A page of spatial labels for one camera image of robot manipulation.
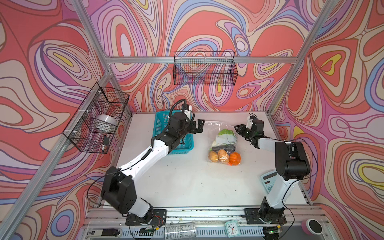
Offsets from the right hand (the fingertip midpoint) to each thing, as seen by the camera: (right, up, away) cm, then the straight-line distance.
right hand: (235, 128), depth 100 cm
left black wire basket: (-79, +1, -27) cm, 84 cm away
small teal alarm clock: (-10, -47, -31) cm, 57 cm away
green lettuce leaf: (-8, -2, -7) cm, 11 cm away
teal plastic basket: (-34, -10, +2) cm, 35 cm away
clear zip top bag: (-11, -7, -10) cm, 16 cm away
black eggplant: (-8, -11, -14) cm, 19 cm away
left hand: (-26, +5, -21) cm, 34 cm away
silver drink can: (-36, -45, -35) cm, 68 cm away
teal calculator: (+13, -28, -18) cm, 36 cm away
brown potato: (-12, -15, -16) cm, 26 cm away
